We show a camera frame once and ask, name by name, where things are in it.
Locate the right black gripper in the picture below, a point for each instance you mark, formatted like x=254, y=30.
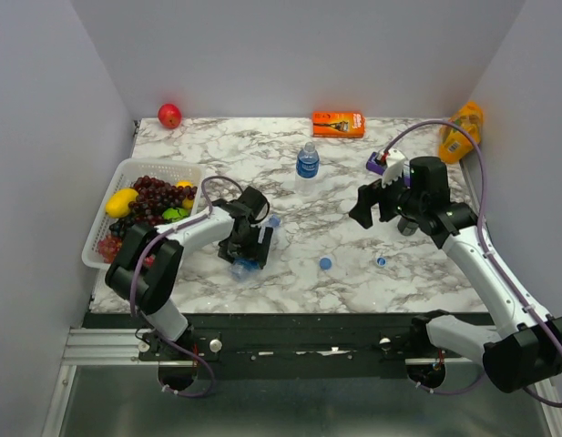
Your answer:
x=370, y=194

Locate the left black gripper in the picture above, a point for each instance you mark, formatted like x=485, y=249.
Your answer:
x=229, y=251

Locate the clear bottle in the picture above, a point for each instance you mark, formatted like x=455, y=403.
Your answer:
x=306, y=168
x=243, y=268

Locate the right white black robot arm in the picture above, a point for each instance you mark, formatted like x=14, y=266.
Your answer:
x=525, y=346

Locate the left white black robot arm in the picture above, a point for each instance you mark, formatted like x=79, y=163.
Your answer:
x=144, y=271

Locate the purple toothpaste box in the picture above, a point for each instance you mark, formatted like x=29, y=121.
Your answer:
x=375, y=163

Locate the black drink can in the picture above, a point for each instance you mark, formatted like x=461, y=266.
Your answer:
x=407, y=227

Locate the small yellow fruit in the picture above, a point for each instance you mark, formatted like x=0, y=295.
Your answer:
x=187, y=192

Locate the orange razor box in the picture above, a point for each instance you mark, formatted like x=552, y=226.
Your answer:
x=338, y=125

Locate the orange snack bag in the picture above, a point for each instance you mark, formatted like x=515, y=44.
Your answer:
x=454, y=145

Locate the white plastic basket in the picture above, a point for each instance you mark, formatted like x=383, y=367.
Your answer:
x=125, y=176

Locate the dark purple grape bunch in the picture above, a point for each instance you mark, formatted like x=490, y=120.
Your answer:
x=154, y=197

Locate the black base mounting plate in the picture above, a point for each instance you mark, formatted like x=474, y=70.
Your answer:
x=427, y=370

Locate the yellow lemon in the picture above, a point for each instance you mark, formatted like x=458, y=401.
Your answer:
x=117, y=206

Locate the red grape bunch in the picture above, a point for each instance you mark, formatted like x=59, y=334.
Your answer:
x=108, y=248

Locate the red apple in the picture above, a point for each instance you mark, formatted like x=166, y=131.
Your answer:
x=169, y=116

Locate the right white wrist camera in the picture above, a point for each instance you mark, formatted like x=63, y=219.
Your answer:
x=391, y=162

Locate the aluminium frame rail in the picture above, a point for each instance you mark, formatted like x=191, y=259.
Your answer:
x=103, y=346

